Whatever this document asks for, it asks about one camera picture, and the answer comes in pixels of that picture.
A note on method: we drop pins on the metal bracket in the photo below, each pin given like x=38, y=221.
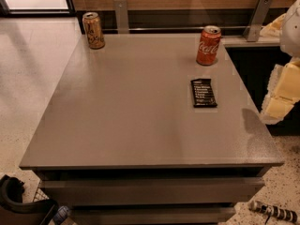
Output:
x=252, y=31
x=121, y=16

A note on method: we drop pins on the orange soda can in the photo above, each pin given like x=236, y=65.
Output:
x=208, y=45

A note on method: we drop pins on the black rxbar chocolate bar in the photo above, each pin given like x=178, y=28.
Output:
x=203, y=95

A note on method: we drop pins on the gold lacroix can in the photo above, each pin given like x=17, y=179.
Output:
x=92, y=27

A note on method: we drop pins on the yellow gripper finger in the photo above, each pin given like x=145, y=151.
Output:
x=274, y=110

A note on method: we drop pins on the blue capped bottle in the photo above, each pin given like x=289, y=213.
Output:
x=61, y=215

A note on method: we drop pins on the black curved object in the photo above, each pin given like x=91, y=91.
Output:
x=13, y=211

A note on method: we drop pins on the left metal bracket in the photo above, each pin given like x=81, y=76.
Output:
x=121, y=16

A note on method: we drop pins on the upper grey drawer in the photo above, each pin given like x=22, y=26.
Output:
x=153, y=191

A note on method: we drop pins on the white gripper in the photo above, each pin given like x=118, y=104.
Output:
x=291, y=32

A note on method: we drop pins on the window frame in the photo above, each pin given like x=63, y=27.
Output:
x=37, y=0

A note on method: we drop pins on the lower grey drawer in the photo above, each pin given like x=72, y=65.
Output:
x=154, y=216

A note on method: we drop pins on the right metal bracket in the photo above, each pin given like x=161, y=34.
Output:
x=252, y=31

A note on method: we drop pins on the grey drawer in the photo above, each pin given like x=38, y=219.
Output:
x=153, y=191
x=154, y=216

